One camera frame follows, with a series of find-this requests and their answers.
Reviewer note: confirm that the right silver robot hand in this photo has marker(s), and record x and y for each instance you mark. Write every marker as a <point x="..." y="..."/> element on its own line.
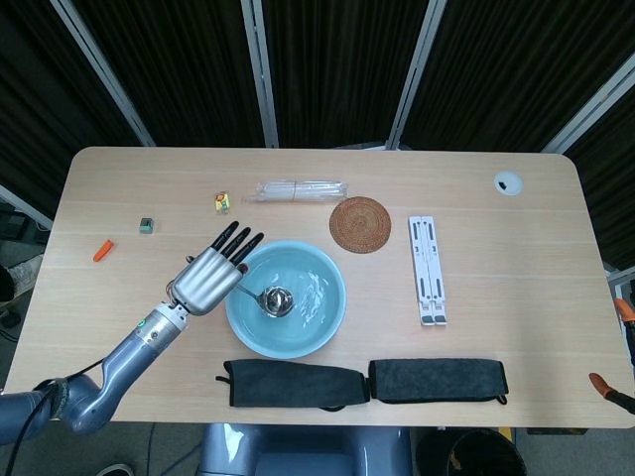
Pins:
<point x="631" y="367"/>

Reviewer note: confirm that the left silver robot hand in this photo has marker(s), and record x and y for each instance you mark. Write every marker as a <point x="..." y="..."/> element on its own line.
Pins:
<point x="203" y="282"/>

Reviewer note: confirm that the silver ladle spoon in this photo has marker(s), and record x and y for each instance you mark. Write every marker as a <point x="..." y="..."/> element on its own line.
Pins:
<point x="278" y="301"/>

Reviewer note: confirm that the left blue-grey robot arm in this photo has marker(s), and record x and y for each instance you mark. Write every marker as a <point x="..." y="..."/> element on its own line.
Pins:
<point x="134" y="362"/>

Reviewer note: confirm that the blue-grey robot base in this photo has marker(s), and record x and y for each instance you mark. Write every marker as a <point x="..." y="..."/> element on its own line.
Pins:
<point x="297" y="451"/>

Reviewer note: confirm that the small green cube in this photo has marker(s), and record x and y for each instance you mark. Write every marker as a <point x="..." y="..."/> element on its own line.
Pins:
<point x="147" y="225"/>

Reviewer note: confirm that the small yellow candy packet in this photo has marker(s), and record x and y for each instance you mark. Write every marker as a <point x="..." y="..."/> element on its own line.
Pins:
<point x="222" y="203"/>

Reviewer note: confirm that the orange rubber fingertip cap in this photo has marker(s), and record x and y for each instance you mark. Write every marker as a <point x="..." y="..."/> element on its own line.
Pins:
<point x="103" y="250"/>

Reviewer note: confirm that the light blue bowl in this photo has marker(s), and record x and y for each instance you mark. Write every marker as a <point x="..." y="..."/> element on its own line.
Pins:
<point x="322" y="317"/>

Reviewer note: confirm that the clear plastic straw pack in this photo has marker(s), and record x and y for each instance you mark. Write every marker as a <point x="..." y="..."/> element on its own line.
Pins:
<point x="297" y="192"/>

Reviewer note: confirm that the dark grey folded towel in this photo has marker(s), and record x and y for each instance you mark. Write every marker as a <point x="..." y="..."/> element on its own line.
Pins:
<point x="436" y="381"/>
<point x="292" y="384"/>

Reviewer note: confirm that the black waste bin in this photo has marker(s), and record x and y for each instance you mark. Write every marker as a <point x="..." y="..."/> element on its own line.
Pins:
<point x="488" y="453"/>

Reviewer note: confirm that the round woven brown coaster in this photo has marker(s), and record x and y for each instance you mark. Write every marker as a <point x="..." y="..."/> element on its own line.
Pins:
<point x="360" y="225"/>

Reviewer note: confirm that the black and white sneaker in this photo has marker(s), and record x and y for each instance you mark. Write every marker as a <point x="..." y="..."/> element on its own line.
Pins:
<point x="115" y="470"/>

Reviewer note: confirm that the white folding laptop stand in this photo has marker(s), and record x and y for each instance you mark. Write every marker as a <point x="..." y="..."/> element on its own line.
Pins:
<point x="427" y="268"/>

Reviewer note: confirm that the grey metal partition post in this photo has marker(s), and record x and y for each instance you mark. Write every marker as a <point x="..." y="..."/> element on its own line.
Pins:
<point x="25" y="208"/>
<point x="99" y="64"/>
<point x="590" y="114"/>
<point x="260" y="74"/>
<point x="414" y="79"/>

